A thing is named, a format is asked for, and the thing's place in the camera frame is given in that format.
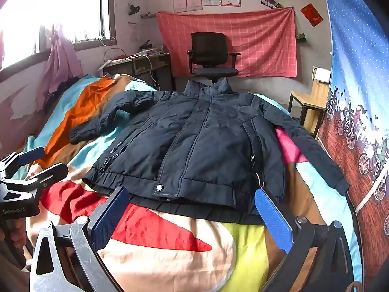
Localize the white cloth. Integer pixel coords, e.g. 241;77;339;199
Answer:
314;67;332;82

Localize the pink curtain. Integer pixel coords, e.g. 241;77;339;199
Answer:
36;24;83;99

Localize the black office chair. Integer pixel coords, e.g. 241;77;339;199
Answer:
187;32;241;84

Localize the stack of books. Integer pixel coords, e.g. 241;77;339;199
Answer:
139;39;165;56

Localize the white cable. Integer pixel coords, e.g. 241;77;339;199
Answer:
142;54;160;91

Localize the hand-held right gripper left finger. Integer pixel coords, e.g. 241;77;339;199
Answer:
30;185;131;292

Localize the person's left hand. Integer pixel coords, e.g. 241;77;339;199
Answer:
0;217;27;248

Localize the black pleated cloth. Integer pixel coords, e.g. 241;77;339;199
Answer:
129;195;265;226

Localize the dark navy padded jacket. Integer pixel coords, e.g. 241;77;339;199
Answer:
69;77;351;216

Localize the red checked wall cloth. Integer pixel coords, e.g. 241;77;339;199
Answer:
156;6;298;78

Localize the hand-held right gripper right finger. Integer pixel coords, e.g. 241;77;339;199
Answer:
254;186;354;292

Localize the red cable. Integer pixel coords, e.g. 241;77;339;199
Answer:
103;48;129;63

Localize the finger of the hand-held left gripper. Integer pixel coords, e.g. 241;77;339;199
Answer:
6;163;69;193
0;146;46;172

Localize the colourful patchwork blanket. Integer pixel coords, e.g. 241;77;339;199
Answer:
12;73;363;292

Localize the wooden desk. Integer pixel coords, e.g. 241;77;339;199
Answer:
97;52;174;91

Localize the window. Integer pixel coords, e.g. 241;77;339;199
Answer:
0;0;117;71

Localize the red paper envelope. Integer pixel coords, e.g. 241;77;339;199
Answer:
300;3;324;27

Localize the wooden chair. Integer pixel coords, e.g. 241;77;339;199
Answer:
287;67;332;135

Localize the blue printed curtain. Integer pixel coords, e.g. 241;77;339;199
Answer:
316;0;389;292

